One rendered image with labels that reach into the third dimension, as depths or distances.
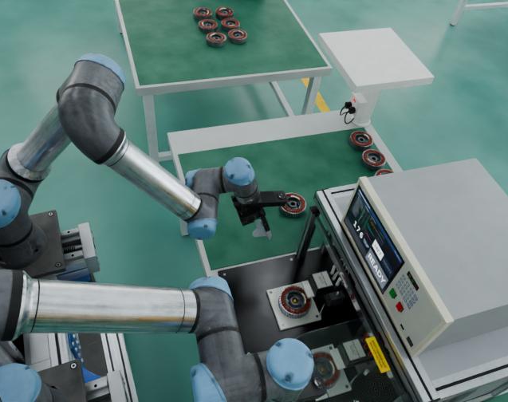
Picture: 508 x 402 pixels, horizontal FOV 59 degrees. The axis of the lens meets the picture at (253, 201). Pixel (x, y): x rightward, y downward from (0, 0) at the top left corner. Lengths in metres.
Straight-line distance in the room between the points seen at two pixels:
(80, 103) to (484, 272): 0.99
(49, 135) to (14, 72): 2.78
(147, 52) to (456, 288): 2.05
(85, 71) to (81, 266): 0.65
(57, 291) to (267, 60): 2.14
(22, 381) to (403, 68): 1.65
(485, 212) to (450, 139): 2.45
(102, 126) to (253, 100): 2.64
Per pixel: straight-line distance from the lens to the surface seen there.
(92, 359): 2.16
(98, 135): 0.99
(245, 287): 1.62
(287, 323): 1.57
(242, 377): 0.74
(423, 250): 1.17
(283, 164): 2.03
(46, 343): 1.41
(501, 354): 1.38
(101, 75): 1.07
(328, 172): 2.05
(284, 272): 1.67
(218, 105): 3.49
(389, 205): 1.23
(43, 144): 1.24
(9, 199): 1.29
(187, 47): 2.70
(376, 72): 1.89
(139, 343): 2.38
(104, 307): 0.71
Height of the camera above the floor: 2.19
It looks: 50 degrees down
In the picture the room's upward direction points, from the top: 9 degrees clockwise
